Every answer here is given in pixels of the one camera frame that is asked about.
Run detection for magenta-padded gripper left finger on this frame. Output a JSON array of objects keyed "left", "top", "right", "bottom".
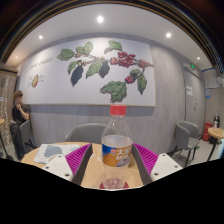
[{"left": 41, "top": 143, "right": 95, "bottom": 187}]

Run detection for grey door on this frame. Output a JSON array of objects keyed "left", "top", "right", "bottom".
[{"left": 180, "top": 62, "right": 205, "bottom": 130}]

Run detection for round ceiling lights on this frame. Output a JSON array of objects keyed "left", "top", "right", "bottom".
[{"left": 14, "top": 14, "right": 202, "bottom": 62}]

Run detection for white grey-printed paper sheet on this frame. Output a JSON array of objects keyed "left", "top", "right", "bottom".
[{"left": 33, "top": 143, "right": 81, "bottom": 165}]

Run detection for grey upholstered chair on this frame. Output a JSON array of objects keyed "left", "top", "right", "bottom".
[
  {"left": 167, "top": 120, "right": 201, "bottom": 168},
  {"left": 19, "top": 119, "right": 39, "bottom": 155},
  {"left": 64, "top": 122, "right": 108, "bottom": 145}
]

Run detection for round wooden side table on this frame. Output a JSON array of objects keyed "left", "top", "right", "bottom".
[{"left": 207, "top": 126, "right": 224, "bottom": 163}]

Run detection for person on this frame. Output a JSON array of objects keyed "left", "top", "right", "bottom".
[{"left": 9, "top": 89, "right": 32, "bottom": 161}]

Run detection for flat round red coaster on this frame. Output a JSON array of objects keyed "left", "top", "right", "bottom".
[{"left": 99, "top": 180, "right": 130, "bottom": 190}]

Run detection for white notice board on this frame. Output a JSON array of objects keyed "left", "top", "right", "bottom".
[{"left": 202, "top": 67, "right": 221, "bottom": 90}]

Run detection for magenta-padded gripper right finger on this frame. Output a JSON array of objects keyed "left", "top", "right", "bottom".
[{"left": 130, "top": 143, "right": 184, "bottom": 187}]

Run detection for clear red-capped drink bottle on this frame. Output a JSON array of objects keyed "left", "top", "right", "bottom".
[{"left": 99, "top": 104, "right": 134, "bottom": 190}]

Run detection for coffee branch wall mural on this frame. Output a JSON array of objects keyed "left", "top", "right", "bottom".
[{"left": 18, "top": 37, "right": 157, "bottom": 108}]

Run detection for red box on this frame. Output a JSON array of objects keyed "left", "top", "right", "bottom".
[{"left": 202, "top": 121, "right": 213, "bottom": 141}]

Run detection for brown written wall panel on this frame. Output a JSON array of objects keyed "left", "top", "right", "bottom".
[{"left": 0, "top": 69, "right": 18, "bottom": 145}]

